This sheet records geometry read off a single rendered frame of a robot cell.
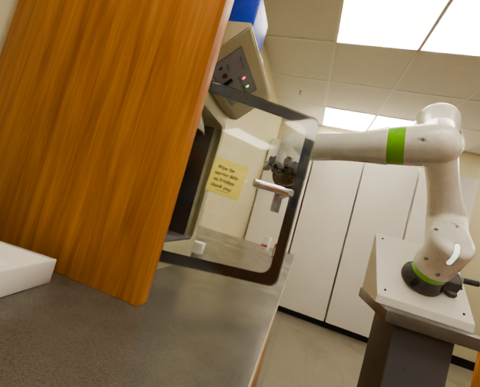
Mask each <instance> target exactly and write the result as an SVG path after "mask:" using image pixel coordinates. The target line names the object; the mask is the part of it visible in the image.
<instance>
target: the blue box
mask: <svg viewBox="0 0 480 387"><path fill-rule="evenodd" d="M229 21H231V22H249V23H251V25H252V26H253V31H254V34H255V37H256V40H257V46H258V48H259V52H261V49H262V47H263V42H264V38H265V37H266V30H267V28H268V24H267V19H266V12H265V8H264V3H263V0H234V2H233V7H232V10H231V13H230V17H229Z"/></svg>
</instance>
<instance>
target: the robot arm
mask: <svg viewBox="0 0 480 387"><path fill-rule="evenodd" d="M461 126H462V115H461V113H460V111H459V110H458V108H456V107H455V106H453V105H451V104H447V103H435V104H431V105H429V106H427V107H425V108H424V109H422V110H421V111H420V112H419V114H418V115H417V117H416V118H415V123H414V125H407V126H399V127H382V128H378V129H373V130H367V131H356V132H348V133H337V134H317V135H316V140H315V144H314V147H313V152H312V155H311V158H310V160H315V161H318V160H341V161H354V162H363V163H371V164H381V165H387V164H391V165H402V166H417V167H424V170H425V182H426V193H427V206H426V217H425V243H424V244H423V246H422V247H421V249H420V250H419V251H418V253H417V254H416V255H415V256H414V260H413V261H409V262H407V263H405V264H404V266H403V267H402V271H401V274H402V278H403V279H404V281H405V282H406V284H407V285H408V286H409V287H410V288H411V289H413V290H414V291H416V292H417V293H419V294H421V295H423V296H429V297H434V296H439V295H440V294H441V293H442V292H443V293H444V294H445V295H447V296H448V297H451V298H455V297H457V292H458V291H459V290H462V284H463V283H464V284H467V285H470V286H477V287H480V282H479V281H476V280H473V279H466V278H463V276H462V275H461V274H458V273H459V272H460V271H461V270H462V269H463V268H464V267H465V266H466V265H467V264H468V263H469V262H470V261H471V260H472V259H473V258H474V257H475V254H476V248H475V244H474V243H473V240H472V238H471V236H470V233H469V227H468V218H467V214H466V212H465V206H464V203H463V199H462V190H461V184H460V176H459V156H460V155H461V154H462V152H463V150H464V148H465V138H464V135H463V133H462V131H461Z"/></svg>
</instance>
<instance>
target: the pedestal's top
mask: <svg viewBox="0 0 480 387"><path fill-rule="evenodd" d="M359 297H360V298H361V299H362V300H363V301H364V302H365V303H367V304H368V305H369V306H370V307H371V308H372V309H373V310H374V311H375V312H376V313H377V314H378V315H379V316H380V317H381V318H382V319H383V320H384V321H385V322H387V323H391V324H394V325H397V326H401V327H403V328H406V329H411V330H413V331H416V332H420V333H422V334H425V335H427V336H432V337H435V338H437V339H441V340H444V341H446V342H451V343H454V344H456V345H459V346H463V347H465V348H468V349H473V350H475V351H478V352H480V336H479V335H477V334H475V333H471V332H467V331H465V330H462V329H458V328H455V327H453V326H448V325H446V324H443V323H440V322H436V321H434V320H431V319H427V318H425V317H421V316H417V315H415V314H412V313H408V312H406V311H403V310H400V309H396V308H393V307H391V306H387V305H384V304H381V303H378V302H375V301H374V300H373V299H372V297H371V296H370V295H369V294H368V293H367V292H366V291H365V290H364V289H363V288H362V287H360V291H359Z"/></svg>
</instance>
